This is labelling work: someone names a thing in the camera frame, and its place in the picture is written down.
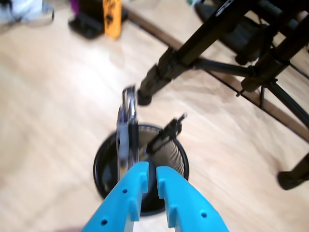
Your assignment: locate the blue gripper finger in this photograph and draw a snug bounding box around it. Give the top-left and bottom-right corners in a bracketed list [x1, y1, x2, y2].
[81, 161, 149, 232]
[155, 166, 230, 232]

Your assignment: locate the clear barrel black pen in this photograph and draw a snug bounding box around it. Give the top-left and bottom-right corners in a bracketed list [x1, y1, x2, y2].
[115, 84, 140, 181]

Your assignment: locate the black grip gel pen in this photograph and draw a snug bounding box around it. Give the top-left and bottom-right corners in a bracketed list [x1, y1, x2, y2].
[144, 112, 188, 155]

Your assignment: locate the black mesh pen holder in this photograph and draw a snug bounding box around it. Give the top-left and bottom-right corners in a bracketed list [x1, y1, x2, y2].
[93, 123, 190, 217]

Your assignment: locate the black tripod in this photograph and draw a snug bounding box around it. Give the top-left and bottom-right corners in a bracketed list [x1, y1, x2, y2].
[136, 0, 309, 191]

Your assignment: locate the black chair base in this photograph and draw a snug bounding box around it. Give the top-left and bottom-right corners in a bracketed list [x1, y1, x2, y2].
[195, 0, 273, 65]

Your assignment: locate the black controller dock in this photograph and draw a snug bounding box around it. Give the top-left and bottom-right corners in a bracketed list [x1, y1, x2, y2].
[68, 0, 128, 39]

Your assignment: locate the orange game controller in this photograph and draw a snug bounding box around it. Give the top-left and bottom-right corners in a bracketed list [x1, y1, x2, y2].
[102, 0, 123, 39]

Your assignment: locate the purple game controller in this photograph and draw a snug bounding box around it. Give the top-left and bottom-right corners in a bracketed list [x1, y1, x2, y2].
[69, 0, 81, 15]

